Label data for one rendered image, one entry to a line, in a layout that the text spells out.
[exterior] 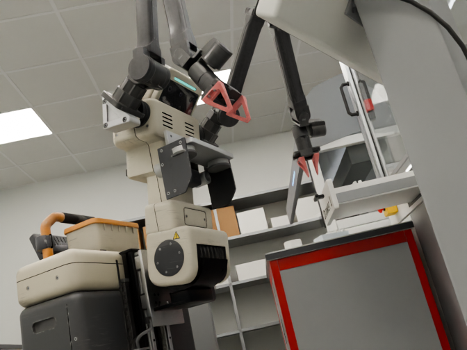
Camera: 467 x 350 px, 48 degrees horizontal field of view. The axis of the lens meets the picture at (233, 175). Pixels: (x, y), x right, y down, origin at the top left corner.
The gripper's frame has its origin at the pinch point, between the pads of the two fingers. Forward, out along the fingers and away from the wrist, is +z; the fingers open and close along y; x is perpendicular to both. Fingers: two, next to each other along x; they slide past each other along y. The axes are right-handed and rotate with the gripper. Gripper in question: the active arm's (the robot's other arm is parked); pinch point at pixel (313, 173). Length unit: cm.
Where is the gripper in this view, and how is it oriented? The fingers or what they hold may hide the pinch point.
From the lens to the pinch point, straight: 199.2
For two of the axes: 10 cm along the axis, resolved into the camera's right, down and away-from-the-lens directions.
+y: 9.7, -2.3, 0.5
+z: 2.4, 9.2, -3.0
